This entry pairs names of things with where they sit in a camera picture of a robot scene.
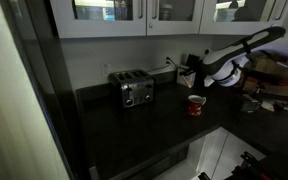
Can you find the wall outlet with plug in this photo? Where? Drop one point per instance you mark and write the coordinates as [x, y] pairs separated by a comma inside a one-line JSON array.
[[167, 62]]

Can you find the wide glass cabinet door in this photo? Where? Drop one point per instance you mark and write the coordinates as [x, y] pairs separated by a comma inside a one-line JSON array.
[[97, 26]]

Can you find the white wall outlet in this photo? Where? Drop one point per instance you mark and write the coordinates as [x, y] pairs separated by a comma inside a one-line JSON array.
[[106, 68]]

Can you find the brown cardboard box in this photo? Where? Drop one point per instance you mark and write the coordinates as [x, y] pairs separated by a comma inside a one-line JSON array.
[[277, 68]]

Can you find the orange marker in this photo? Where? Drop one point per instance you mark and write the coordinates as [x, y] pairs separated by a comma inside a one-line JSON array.
[[184, 80]]

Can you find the black countertop holder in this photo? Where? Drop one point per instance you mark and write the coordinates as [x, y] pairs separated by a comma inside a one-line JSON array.
[[192, 60]]

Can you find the white countertop box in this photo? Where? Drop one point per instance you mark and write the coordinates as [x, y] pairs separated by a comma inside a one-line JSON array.
[[183, 77]]

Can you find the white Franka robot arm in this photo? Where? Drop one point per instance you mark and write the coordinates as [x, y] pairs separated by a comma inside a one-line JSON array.
[[250, 43]]

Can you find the steel four-slot toaster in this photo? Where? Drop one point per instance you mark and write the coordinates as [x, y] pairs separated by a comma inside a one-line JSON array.
[[132, 88]]

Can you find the small metal countertop item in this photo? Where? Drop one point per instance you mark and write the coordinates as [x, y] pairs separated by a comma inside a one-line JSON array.
[[250, 104]]

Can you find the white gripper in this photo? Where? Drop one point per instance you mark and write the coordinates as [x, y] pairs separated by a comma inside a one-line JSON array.
[[206, 79]]

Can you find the jar inside cabinet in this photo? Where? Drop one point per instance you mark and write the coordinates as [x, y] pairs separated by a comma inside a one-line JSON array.
[[165, 11]]

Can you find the red floral mug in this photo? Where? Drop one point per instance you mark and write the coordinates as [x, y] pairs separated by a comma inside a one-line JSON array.
[[195, 106]]

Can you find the narrow glass cabinet door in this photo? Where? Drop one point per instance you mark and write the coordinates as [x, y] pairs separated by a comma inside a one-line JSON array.
[[174, 26]]

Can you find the white lower cabinet door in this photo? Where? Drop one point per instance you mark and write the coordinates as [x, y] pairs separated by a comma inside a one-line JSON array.
[[210, 150], [237, 156]]

